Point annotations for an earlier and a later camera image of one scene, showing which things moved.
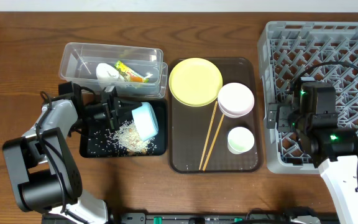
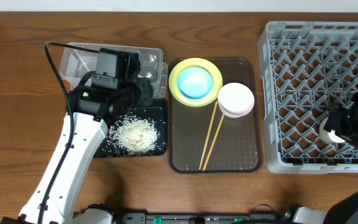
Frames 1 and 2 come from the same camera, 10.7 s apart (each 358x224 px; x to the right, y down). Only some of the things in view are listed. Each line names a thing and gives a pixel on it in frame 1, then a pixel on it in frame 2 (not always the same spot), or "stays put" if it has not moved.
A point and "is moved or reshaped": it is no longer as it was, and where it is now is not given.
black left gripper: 112,109 → 146,93
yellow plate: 195,82 stays put
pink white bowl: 235,99 stays put
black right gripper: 272,117 → 335,121
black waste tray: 96,140 stays put
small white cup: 240,140 is moved or reshaped
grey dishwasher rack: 344,53 stays put
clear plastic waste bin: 131,70 stays put
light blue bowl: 146,120 → 194,83
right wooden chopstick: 212,144 stays put
